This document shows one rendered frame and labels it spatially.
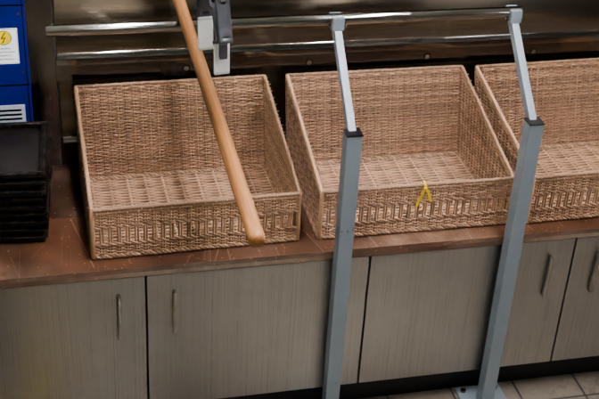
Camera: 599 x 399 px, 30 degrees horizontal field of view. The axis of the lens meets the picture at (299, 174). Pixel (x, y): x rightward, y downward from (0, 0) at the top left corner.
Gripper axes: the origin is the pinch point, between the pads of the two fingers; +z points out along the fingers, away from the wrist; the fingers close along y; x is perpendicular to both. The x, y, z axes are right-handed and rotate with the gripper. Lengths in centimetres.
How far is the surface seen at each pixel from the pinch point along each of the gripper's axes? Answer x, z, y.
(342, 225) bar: 42, 66, -29
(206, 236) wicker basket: 9, 72, -43
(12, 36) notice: -30, 33, -94
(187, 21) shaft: 6.7, 13.6, -47.6
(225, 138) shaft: -0.1, 14.2, 9.1
